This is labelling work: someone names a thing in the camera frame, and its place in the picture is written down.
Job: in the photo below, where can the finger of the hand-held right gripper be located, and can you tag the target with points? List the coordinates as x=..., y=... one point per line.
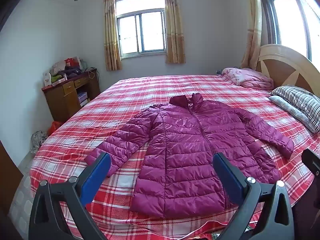
x=311, y=161

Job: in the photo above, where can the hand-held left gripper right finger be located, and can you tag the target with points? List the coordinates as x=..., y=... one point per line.
x=227, y=177

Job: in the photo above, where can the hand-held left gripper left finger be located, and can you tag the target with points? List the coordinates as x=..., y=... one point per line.
x=96, y=177

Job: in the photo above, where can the magenta puffer jacket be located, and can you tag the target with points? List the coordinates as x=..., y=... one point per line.
x=187, y=155

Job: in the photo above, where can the pile of dark clothes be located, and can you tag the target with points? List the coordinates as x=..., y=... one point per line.
x=70, y=72

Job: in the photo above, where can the grey floral pillow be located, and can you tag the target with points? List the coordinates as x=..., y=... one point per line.
x=290, y=110

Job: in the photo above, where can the striped pillow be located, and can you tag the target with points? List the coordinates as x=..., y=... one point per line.
x=300, y=100

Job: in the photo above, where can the red plastic bag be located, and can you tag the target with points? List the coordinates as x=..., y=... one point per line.
x=53, y=127

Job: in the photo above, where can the grey patterned cloth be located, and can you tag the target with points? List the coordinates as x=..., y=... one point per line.
x=38, y=141

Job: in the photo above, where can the white quilted mattress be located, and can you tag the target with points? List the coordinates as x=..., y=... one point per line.
x=21, y=205

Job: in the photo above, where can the stacked boxes in desk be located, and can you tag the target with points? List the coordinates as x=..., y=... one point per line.
x=82, y=98

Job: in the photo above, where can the brown wooden desk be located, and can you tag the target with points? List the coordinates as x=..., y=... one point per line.
x=62, y=102

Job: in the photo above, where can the bed with red plaid sheet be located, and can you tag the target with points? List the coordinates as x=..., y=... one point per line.
x=140, y=97

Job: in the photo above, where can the cream wooden headboard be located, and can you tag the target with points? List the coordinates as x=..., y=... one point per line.
x=282, y=67

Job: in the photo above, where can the pink floral quilt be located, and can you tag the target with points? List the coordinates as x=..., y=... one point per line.
x=247, y=78

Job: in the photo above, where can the red paper bag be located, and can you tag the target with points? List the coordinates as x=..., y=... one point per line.
x=71, y=62

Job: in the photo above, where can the beige patterned curtain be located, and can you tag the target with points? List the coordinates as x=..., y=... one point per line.
x=111, y=35
x=253, y=30
x=175, y=25

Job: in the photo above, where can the large side window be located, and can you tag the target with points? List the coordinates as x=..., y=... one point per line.
x=287, y=17

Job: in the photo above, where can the sliding window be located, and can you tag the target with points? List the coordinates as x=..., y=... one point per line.
x=141, y=30

